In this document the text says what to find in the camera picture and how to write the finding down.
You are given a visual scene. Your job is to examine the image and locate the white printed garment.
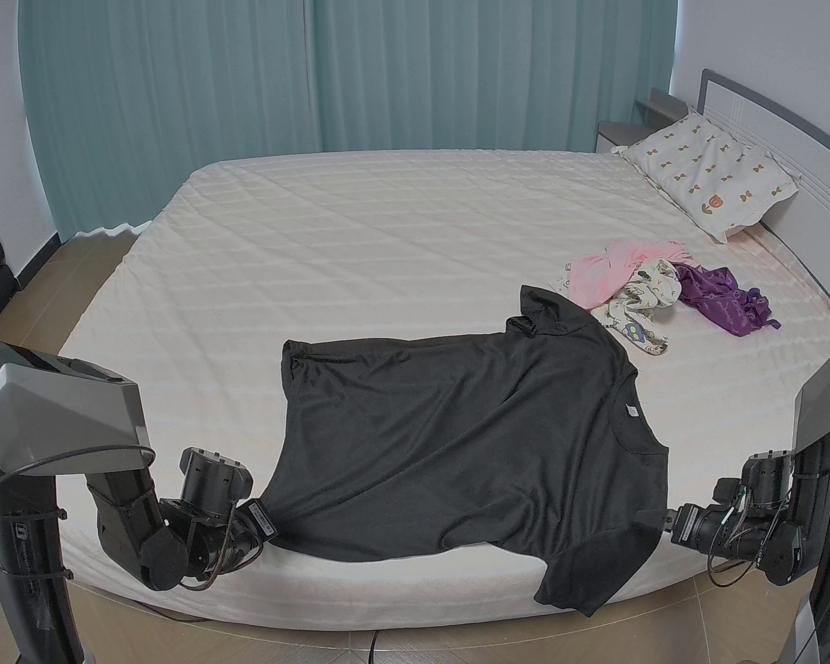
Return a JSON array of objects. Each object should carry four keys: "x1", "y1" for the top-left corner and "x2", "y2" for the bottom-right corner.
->
[{"x1": 553, "y1": 256, "x2": 682, "y2": 358}]

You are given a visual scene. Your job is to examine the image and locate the pink garment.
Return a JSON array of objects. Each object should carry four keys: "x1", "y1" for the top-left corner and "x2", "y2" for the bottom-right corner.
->
[{"x1": 569, "y1": 237, "x2": 696, "y2": 313}]

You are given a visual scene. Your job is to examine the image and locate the bed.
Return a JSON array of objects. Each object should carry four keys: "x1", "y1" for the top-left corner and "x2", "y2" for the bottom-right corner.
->
[{"x1": 52, "y1": 68, "x2": 830, "y2": 631}]

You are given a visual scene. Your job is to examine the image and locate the grey bedside table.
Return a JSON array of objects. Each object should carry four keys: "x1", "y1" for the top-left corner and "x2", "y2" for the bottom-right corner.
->
[{"x1": 596, "y1": 89, "x2": 689, "y2": 154}]

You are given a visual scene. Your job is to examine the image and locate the black T-shirt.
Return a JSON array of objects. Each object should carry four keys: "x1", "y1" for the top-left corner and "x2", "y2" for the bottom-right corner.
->
[{"x1": 259, "y1": 284, "x2": 670, "y2": 619}]

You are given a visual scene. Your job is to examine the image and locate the white printed pillow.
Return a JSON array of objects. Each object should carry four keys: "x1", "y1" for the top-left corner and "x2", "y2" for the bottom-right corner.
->
[{"x1": 612, "y1": 109, "x2": 801, "y2": 245}]

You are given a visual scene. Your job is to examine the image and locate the purple garment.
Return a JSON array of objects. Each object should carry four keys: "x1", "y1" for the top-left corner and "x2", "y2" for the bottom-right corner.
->
[{"x1": 674, "y1": 263, "x2": 783, "y2": 338}]

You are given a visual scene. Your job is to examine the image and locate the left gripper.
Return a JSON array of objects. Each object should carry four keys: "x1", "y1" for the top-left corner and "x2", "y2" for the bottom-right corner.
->
[{"x1": 206, "y1": 497, "x2": 281, "y2": 569}]

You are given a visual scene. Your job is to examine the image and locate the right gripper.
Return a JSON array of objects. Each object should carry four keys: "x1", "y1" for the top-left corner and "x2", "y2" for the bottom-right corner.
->
[{"x1": 670, "y1": 502, "x2": 737, "y2": 555}]

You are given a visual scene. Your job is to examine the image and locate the blue-green curtain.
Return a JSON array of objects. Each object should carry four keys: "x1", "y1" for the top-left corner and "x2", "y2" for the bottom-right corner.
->
[{"x1": 17, "y1": 0, "x2": 682, "y2": 240}]

